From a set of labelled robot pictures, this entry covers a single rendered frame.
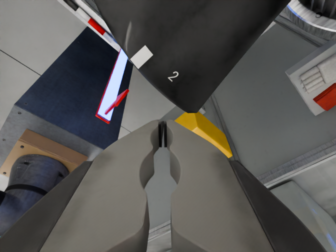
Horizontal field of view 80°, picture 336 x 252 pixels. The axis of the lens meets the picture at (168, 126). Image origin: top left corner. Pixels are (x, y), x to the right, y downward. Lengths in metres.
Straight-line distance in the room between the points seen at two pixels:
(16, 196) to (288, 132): 0.95
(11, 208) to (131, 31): 0.48
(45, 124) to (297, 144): 0.88
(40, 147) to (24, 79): 1.29
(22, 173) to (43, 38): 1.17
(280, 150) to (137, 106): 1.20
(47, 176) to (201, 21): 0.55
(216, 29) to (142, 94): 1.45
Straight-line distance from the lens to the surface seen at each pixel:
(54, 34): 1.65
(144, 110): 1.79
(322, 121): 0.97
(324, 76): 0.81
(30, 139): 0.67
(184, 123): 0.54
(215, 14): 0.27
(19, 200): 0.63
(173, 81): 0.30
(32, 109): 0.65
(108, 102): 0.36
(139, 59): 0.30
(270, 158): 0.95
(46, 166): 0.66
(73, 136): 0.65
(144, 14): 0.29
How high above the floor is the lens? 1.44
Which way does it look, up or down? 49 degrees down
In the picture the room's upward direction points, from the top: 176 degrees clockwise
